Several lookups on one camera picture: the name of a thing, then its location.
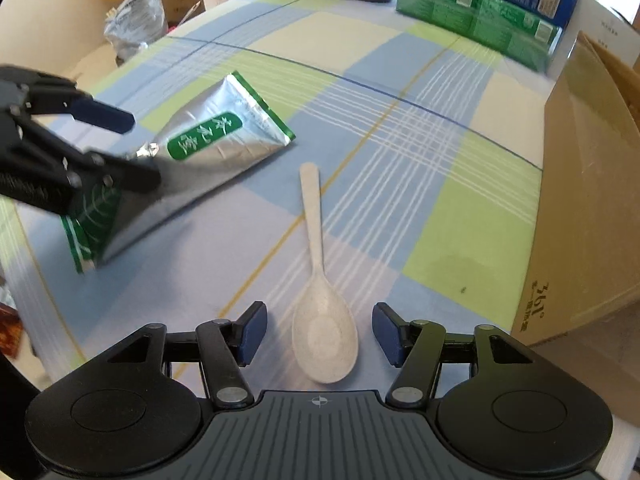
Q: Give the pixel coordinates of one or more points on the beige spoon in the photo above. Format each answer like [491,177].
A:
[325,330]

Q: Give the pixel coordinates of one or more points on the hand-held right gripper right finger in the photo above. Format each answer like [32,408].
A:
[387,335]

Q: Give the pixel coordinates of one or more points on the green leaf foil pouch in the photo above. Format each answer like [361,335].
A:
[92,225]

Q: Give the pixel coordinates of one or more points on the silver pouch with green label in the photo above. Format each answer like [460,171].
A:
[225,120]

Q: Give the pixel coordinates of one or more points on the cardboard box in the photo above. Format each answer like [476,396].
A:
[585,210]

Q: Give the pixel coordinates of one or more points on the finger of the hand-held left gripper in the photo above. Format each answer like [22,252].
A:
[105,115]
[125,175]

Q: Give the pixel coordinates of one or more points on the large white box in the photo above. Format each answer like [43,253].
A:
[600,15]

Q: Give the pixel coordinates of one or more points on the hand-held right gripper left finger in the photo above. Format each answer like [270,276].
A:
[252,332]

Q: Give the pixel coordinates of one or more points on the green box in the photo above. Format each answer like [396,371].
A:
[465,15]

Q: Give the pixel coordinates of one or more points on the grey printed plastic bag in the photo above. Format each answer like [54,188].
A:
[135,25]

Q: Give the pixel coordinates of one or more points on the desktop with checked tablecloth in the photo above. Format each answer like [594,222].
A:
[425,170]

